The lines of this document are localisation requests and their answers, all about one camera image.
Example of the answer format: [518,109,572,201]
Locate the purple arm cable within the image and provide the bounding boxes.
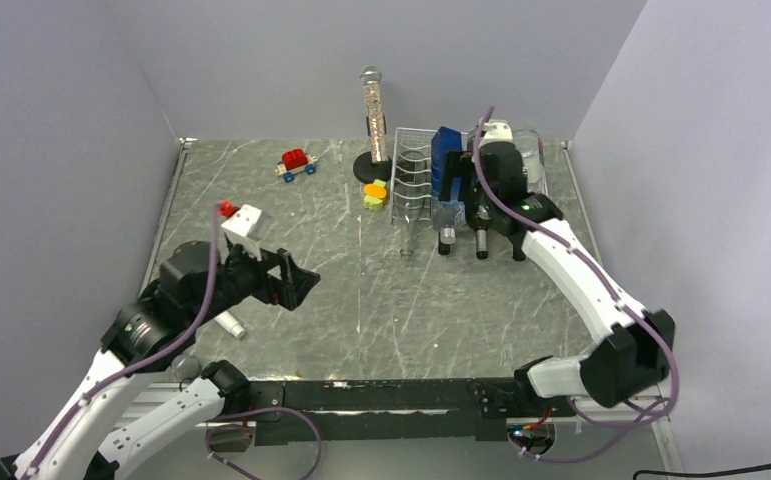
[17,203,227,480]
[471,105,681,464]

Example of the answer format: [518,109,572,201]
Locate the glitter microphone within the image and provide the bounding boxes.
[360,65,388,164]

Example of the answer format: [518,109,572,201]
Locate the black microphone stand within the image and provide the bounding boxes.
[353,116,393,184]

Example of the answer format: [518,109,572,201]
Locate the yellow green toy blocks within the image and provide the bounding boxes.
[362,179,388,211]

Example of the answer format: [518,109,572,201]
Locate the clear round glass bottle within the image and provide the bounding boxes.
[512,127,549,195]

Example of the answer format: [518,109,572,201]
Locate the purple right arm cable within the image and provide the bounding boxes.
[471,105,681,464]

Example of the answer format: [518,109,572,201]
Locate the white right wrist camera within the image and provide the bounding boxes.
[467,119,513,150]

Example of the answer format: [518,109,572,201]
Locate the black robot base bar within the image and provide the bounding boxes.
[216,377,574,446]

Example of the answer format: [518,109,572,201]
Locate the red toy block car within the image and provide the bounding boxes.
[276,148,317,183]

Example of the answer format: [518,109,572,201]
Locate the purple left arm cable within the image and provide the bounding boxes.
[17,203,227,480]

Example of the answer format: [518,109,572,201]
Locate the clear glass wine bottle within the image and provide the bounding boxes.
[392,150,430,259]

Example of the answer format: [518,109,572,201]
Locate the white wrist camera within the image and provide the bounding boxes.
[218,200,273,261]
[467,119,513,150]

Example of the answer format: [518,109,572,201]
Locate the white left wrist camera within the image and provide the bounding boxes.
[218,200,273,261]

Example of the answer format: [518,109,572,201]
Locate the white handheld microphone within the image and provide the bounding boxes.
[214,311,246,339]

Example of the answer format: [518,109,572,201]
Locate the white wire wine rack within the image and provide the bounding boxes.
[388,127,551,230]

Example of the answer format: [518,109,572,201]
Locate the tall blue square bottle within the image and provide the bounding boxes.
[431,126,462,255]

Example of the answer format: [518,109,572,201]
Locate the green wine bottle brown label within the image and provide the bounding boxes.
[469,205,492,260]

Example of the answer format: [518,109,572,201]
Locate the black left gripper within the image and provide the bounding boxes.
[188,236,319,328]

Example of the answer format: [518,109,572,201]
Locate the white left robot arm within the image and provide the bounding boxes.
[0,241,320,479]

